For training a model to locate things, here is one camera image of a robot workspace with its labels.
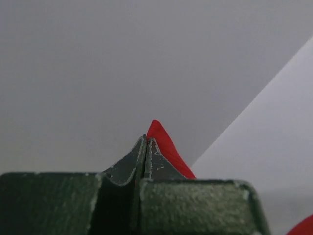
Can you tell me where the red t shirt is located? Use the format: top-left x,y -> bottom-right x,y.
147,120 -> 313,235

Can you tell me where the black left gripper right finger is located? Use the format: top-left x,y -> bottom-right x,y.
140,138 -> 270,235

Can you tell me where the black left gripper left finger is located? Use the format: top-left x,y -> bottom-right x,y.
0,136 -> 147,235

